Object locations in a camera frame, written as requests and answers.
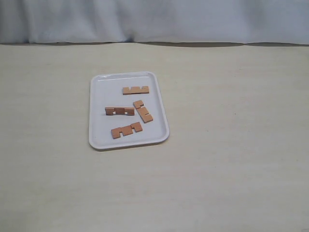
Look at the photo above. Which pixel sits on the white backdrop curtain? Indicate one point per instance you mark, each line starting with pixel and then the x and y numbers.
pixel 142 21

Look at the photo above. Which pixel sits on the white plastic tray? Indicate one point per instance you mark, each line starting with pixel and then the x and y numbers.
pixel 107 91

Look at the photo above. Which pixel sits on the thin wooden puzzle bar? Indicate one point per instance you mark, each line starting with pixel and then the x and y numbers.
pixel 110 111

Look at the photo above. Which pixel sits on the wide wooden puzzle bar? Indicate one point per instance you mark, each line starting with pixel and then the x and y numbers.
pixel 142 111

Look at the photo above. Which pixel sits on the horizontal wooden bar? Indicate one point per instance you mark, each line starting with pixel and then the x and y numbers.
pixel 127 130
pixel 136 90

